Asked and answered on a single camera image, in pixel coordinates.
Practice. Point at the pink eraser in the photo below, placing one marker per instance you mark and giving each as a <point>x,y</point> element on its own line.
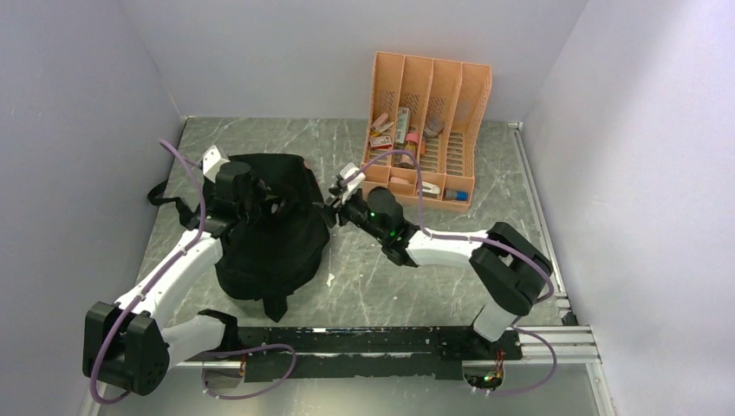
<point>380,123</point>

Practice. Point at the grey round jar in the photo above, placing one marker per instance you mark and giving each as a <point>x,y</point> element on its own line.
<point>433,126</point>

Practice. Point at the green white box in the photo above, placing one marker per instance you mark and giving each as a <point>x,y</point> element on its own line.
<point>401,125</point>

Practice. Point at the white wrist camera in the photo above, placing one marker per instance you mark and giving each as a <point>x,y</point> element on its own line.
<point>347,182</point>
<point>213,159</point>

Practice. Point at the white stapler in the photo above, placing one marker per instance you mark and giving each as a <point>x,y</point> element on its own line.
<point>429,190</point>

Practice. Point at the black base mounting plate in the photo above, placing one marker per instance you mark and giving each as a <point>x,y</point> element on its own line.
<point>320,353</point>

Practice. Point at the orange plastic desk organizer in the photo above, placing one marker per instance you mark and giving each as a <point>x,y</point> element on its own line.
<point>423,123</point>

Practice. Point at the pink white small box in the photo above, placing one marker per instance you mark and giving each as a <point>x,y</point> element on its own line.
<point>382,142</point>

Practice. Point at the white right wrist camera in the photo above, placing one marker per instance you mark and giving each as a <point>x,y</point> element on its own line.
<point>347,182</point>

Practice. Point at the brown bottle pink cap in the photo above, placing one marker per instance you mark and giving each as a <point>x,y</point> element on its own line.
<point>411,148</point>

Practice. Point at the black student backpack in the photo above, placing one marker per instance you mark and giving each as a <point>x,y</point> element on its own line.
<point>272,258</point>

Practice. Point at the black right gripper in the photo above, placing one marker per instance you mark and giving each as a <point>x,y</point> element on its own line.
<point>336,206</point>

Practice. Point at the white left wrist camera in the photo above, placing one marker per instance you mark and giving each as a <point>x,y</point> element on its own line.
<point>213,159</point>

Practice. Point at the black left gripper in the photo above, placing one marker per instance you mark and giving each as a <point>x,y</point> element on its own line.
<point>260,190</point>

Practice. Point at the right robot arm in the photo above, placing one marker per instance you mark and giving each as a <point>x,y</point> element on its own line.
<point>513,271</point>

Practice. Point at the blue capped small item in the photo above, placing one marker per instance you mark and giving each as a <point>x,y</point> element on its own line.
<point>455,195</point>

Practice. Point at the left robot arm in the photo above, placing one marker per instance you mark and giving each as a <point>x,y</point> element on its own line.
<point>127,343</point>

